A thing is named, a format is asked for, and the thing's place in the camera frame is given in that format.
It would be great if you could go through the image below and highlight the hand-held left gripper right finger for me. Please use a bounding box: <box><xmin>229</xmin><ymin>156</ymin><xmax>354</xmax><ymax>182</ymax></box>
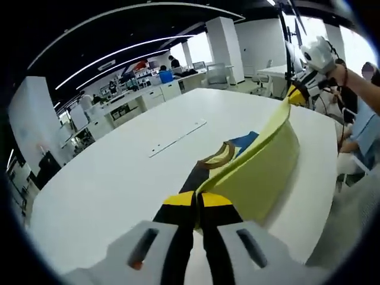
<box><xmin>197</xmin><ymin>191</ymin><xmax>330</xmax><ymax>285</ymax></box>

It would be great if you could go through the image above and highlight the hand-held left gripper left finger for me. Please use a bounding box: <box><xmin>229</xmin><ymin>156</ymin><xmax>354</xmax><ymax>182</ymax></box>
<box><xmin>62</xmin><ymin>191</ymin><xmax>198</xmax><ymax>285</ymax></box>

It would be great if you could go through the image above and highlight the yellow blue black garment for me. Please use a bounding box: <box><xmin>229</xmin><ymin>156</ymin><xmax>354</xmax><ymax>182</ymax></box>
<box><xmin>178</xmin><ymin>96</ymin><xmax>300</xmax><ymax>232</ymax></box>

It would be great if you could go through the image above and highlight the person's right hand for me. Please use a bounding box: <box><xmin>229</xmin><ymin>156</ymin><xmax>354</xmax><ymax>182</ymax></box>
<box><xmin>322</xmin><ymin>61</ymin><xmax>350</xmax><ymax>90</ymax></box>

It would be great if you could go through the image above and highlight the white side desk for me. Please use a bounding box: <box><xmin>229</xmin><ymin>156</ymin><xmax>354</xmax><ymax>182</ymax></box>
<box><xmin>256</xmin><ymin>64</ymin><xmax>289</xmax><ymax>99</ymax></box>

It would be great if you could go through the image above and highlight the grey mesh office chair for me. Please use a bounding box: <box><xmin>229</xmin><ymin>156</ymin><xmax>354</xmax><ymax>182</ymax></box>
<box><xmin>206</xmin><ymin>62</ymin><xmax>231</xmax><ymax>90</ymax></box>

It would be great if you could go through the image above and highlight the white board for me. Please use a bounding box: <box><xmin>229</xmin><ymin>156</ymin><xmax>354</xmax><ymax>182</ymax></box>
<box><xmin>70</xmin><ymin>105</ymin><xmax>88</xmax><ymax>130</ymax></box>

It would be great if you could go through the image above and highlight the white desk row with cabinets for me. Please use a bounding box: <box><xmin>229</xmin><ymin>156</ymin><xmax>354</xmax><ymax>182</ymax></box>
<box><xmin>59</xmin><ymin>71</ymin><xmax>208</xmax><ymax>143</ymax></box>

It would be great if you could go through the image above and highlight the ceiling light strip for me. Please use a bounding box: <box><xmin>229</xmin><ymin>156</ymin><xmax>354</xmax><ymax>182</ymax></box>
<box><xmin>55</xmin><ymin>34</ymin><xmax>197</xmax><ymax>90</ymax></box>

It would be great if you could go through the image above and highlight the ceiling air vent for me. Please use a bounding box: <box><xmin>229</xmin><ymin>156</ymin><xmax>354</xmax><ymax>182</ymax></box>
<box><xmin>97</xmin><ymin>59</ymin><xmax>116</xmax><ymax>71</ymax></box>

